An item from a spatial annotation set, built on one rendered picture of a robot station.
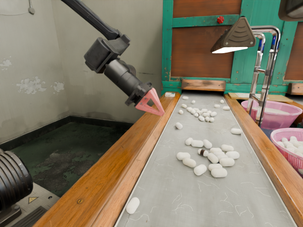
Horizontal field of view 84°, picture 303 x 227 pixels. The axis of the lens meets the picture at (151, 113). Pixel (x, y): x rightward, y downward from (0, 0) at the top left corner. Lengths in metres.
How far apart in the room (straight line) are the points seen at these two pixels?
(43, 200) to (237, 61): 1.31
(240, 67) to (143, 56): 1.25
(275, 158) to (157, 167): 0.31
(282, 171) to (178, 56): 1.02
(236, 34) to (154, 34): 1.72
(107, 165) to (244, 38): 0.47
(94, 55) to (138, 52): 1.75
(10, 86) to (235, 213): 2.39
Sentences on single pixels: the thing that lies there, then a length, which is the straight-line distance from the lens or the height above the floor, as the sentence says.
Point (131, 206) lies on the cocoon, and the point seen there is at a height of 0.76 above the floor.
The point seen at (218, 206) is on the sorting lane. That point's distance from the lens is 0.40.
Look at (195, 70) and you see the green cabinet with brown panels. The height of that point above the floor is 0.93.
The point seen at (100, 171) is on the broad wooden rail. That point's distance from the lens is 0.43.
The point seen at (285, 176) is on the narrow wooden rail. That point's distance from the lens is 0.50.
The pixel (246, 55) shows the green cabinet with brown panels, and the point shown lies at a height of 1.03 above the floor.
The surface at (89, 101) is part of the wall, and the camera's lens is 2.73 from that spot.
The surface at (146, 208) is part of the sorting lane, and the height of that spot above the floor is 0.74.
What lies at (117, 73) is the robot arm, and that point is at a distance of 0.48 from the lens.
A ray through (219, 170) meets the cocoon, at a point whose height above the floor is 0.76.
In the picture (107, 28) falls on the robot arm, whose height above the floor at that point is 1.14.
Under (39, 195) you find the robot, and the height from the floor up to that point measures 0.47.
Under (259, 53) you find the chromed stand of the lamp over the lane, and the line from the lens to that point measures 0.92.
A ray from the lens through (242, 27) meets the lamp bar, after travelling 0.53.
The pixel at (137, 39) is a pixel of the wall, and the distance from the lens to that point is 2.26.
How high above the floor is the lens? 1.01
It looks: 18 degrees down
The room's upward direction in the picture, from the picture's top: straight up
